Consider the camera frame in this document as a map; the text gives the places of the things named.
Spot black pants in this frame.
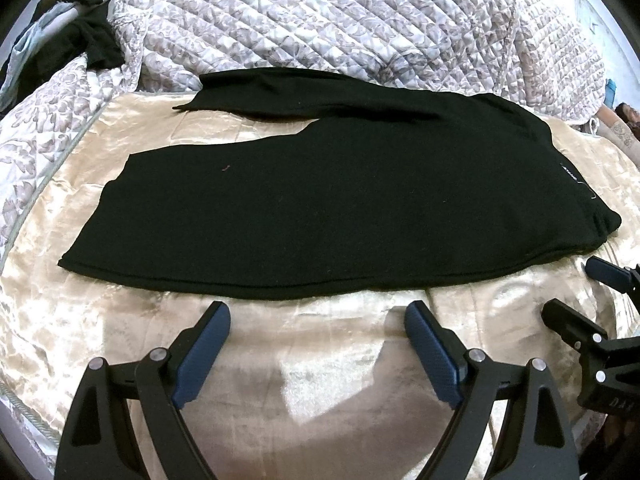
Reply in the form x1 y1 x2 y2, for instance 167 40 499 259
60 68 622 300

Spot person lying on bed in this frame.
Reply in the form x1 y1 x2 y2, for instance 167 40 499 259
597 102 640 167

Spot golden satin bed sheet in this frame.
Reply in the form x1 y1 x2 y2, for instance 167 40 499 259
1 94 639 479

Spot beige floral quilted comforter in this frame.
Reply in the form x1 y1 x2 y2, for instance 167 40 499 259
1 0 605 248

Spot black clothes pile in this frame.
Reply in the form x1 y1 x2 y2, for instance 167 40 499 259
1 0 124 94

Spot light blue garment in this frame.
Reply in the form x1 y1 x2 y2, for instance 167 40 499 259
1 2 79 112

